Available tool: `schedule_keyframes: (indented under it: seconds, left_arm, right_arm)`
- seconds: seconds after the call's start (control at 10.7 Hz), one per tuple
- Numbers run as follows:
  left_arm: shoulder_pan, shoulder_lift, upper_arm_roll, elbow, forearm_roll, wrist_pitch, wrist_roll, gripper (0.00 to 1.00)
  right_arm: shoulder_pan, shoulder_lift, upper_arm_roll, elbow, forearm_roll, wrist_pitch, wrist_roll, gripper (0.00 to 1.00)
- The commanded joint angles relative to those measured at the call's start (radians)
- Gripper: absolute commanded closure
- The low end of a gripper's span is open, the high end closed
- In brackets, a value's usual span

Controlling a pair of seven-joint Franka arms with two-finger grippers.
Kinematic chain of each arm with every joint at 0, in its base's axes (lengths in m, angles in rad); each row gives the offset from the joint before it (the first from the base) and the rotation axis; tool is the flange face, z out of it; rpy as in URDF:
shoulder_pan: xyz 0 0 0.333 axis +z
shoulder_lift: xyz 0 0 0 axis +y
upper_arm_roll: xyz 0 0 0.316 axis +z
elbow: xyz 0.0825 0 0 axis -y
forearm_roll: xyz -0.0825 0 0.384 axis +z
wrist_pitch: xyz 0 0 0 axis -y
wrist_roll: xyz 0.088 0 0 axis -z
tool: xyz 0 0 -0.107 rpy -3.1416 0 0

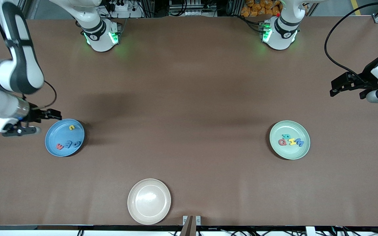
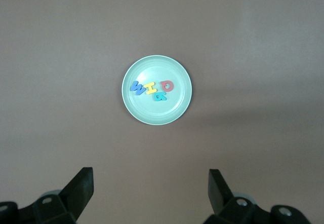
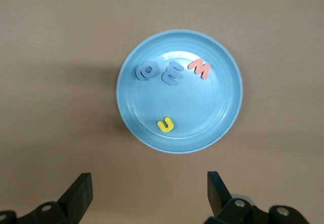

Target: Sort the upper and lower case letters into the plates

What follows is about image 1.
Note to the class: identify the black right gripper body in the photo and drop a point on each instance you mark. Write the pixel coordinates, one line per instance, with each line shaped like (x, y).
(34, 115)

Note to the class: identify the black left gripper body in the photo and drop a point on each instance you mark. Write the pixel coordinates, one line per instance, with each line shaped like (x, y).
(367, 82)

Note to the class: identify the red lowercase foam letter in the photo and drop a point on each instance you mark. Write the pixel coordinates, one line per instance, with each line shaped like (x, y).
(59, 146)

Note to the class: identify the blue lowercase letter m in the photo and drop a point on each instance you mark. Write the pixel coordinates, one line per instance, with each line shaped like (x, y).
(68, 144)

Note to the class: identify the blue lowercase letter o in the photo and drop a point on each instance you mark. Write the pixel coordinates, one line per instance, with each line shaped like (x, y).
(73, 143)

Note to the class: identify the blue uppercase letter M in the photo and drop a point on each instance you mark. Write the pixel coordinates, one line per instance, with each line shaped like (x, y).
(300, 143)

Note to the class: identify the yellow uppercase letter H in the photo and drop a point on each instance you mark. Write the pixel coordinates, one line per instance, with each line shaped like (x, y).
(293, 142)

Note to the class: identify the teal uppercase letter R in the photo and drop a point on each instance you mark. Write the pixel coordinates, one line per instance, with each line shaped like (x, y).
(286, 136)

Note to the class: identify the red uppercase letter Q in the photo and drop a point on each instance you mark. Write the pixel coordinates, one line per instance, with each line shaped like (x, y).
(280, 142)

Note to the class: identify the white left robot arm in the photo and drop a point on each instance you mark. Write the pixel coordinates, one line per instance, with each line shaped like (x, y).
(282, 32)

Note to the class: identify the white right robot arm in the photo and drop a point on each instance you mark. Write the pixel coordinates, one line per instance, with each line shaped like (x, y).
(21, 65)

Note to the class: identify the blue plate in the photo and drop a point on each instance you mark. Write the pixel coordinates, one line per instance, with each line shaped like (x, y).
(57, 134)

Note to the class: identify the green plate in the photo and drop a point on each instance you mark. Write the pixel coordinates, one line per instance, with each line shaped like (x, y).
(289, 152)

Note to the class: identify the orange bag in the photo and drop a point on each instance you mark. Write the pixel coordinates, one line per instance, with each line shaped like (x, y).
(258, 8)

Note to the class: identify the white power strip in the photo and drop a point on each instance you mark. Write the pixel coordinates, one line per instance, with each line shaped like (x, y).
(120, 6)

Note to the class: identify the beige plate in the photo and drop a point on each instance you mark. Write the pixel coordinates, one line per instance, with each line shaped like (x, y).
(149, 201)

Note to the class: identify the grey metal rack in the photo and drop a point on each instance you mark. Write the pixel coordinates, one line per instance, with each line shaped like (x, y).
(192, 11)

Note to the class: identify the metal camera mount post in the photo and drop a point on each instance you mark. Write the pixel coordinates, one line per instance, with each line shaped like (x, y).
(191, 226)

